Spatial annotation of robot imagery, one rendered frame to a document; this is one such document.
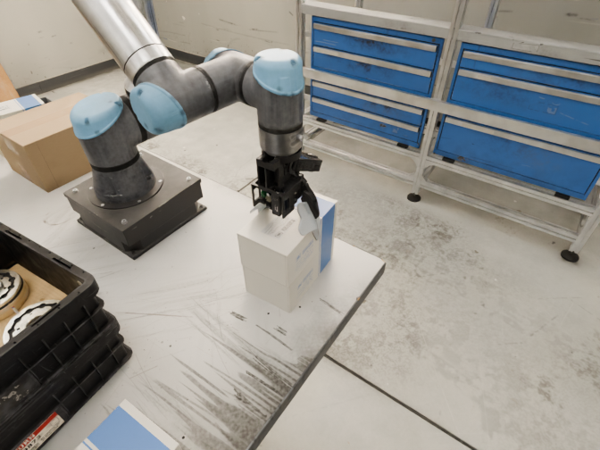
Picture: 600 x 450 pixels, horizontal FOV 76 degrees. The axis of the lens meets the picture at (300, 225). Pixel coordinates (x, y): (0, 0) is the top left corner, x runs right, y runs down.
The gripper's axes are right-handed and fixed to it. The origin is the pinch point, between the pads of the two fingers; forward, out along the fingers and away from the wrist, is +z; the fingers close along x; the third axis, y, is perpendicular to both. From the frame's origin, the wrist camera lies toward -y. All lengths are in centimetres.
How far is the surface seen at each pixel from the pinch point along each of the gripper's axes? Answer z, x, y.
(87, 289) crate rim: -7.3, -13.7, 36.0
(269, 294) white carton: 12.1, 0.8, 9.8
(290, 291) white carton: 8.2, 6.1, 9.3
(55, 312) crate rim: -7.6, -13.5, 41.2
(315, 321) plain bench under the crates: 15.4, 11.8, 8.6
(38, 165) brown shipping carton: 6, -80, 11
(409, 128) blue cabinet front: 43, -16, -139
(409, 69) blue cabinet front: 13, -22, -140
